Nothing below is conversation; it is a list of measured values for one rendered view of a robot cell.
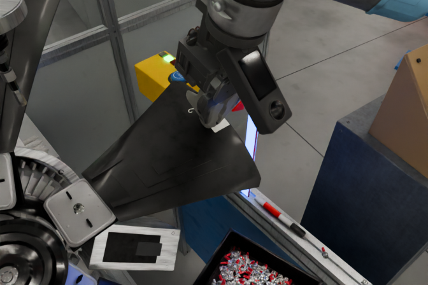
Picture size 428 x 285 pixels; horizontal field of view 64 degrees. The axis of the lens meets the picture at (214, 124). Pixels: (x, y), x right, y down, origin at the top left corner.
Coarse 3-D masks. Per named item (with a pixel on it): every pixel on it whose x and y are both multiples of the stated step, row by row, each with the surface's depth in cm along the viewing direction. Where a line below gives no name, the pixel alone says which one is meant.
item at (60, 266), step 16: (16, 208) 41; (32, 208) 46; (0, 224) 35; (16, 224) 35; (32, 224) 36; (48, 224) 39; (0, 240) 35; (16, 240) 36; (32, 240) 37; (48, 240) 37; (64, 240) 48; (0, 256) 35; (16, 256) 36; (32, 256) 36; (48, 256) 38; (64, 256) 38; (32, 272) 36; (48, 272) 38; (64, 272) 38
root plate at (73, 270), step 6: (72, 264) 47; (72, 270) 47; (78, 270) 47; (72, 276) 46; (78, 276) 47; (84, 276) 48; (90, 276) 48; (66, 282) 45; (72, 282) 45; (78, 282) 46; (84, 282) 47; (90, 282) 48; (96, 282) 48
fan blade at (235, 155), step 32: (160, 96) 57; (160, 128) 54; (192, 128) 54; (224, 128) 56; (96, 160) 50; (128, 160) 50; (160, 160) 50; (192, 160) 51; (224, 160) 52; (96, 192) 47; (128, 192) 46; (160, 192) 47; (192, 192) 48; (224, 192) 50
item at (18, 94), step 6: (0, 66) 28; (6, 66) 29; (0, 72) 29; (6, 72) 29; (12, 72) 29; (6, 78) 29; (12, 78) 29; (12, 84) 30; (12, 90) 30; (18, 90) 30; (18, 96) 31; (18, 102) 31; (24, 102) 31
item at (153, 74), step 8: (152, 56) 90; (136, 64) 87; (144, 64) 87; (152, 64) 87; (160, 64) 87; (168, 64) 87; (136, 72) 88; (144, 72) 85; (152, 72) 85; (160, 72) 85; (168, 72) 85; (144, 80) 87; (152, 80) 83; (160, 80) 82; (168, 80) 82; (144, 88) 90; (152, 88) 86; (160, 88) 82; (152, 96) 88
